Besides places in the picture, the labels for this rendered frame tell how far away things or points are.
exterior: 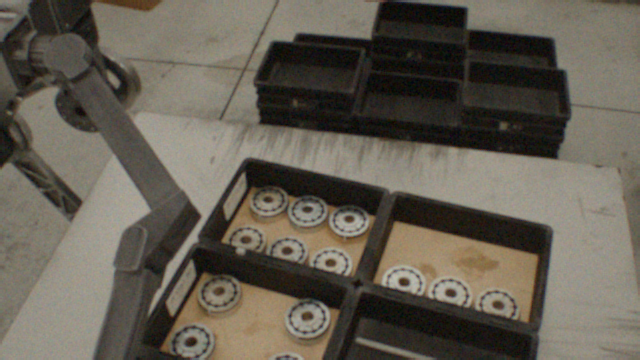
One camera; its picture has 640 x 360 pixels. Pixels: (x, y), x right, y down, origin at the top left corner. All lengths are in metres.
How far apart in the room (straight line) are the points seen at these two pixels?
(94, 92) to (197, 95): 2.35
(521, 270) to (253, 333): 0.66
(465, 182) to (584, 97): 1.72
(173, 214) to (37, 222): 2.12
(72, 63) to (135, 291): 0.42
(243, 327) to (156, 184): 0.58
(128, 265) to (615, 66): 3.29
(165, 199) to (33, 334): 0.89
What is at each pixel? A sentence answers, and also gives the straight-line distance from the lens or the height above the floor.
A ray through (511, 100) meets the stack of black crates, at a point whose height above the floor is 0.49.
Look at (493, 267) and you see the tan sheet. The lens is 1.62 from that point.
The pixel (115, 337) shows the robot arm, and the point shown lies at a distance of 0.97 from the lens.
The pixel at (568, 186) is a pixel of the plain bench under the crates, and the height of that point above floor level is 0.70.
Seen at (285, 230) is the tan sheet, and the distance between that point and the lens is 1.66.
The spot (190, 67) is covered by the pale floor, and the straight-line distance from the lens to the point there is 3.69.
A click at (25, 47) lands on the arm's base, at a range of 1.25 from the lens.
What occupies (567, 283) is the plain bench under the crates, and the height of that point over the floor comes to 0.70.
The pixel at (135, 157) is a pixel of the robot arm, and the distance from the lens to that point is 1.05.
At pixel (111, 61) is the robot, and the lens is 1.65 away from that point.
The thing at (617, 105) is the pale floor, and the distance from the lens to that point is 3.61.
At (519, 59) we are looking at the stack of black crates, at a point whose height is 0.38.
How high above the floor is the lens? 2.10
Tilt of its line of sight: 46 degrees down
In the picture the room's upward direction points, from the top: 2 degrees counter-clockwise
